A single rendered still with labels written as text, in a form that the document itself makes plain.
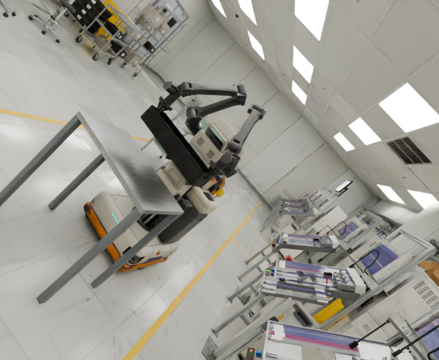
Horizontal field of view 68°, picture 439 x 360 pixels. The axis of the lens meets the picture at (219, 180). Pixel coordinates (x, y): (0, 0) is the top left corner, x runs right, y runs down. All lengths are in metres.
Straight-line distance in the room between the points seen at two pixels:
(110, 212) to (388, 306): 2.34
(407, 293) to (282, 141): 9.11
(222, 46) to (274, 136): 3.79
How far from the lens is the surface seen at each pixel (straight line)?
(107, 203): 2.61
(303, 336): 2.19
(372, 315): 3.14
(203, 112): 2.31
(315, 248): 4.41
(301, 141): 11.69
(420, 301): 3.19
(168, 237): 2.69
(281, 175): 11.64
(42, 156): 2.09
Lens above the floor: 1.45
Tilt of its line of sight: 11 degrees down
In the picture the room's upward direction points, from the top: 49 degrees clockwise
